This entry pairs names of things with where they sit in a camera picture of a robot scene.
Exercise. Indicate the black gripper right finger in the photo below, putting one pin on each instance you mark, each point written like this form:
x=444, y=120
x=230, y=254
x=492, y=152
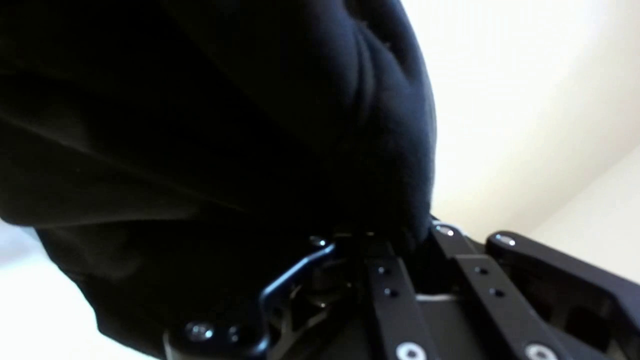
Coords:
x=566, y=266

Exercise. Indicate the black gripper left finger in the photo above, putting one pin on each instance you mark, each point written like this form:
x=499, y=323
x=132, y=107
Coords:
x=387, y=300

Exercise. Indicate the black jersey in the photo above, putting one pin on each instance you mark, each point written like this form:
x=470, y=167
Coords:
x=200, y=100

